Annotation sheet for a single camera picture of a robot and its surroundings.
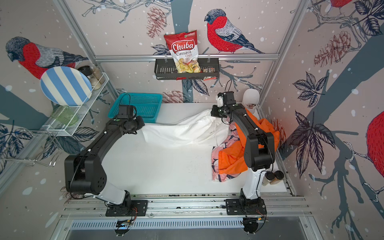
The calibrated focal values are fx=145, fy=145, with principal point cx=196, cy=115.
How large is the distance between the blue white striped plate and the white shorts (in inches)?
15.1

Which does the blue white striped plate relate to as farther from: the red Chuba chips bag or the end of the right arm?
the end of the right arm

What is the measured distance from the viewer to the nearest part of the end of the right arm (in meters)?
0.70

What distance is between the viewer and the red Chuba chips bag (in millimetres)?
797

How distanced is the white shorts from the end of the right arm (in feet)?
0.28

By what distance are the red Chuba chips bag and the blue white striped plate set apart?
1.65 feet
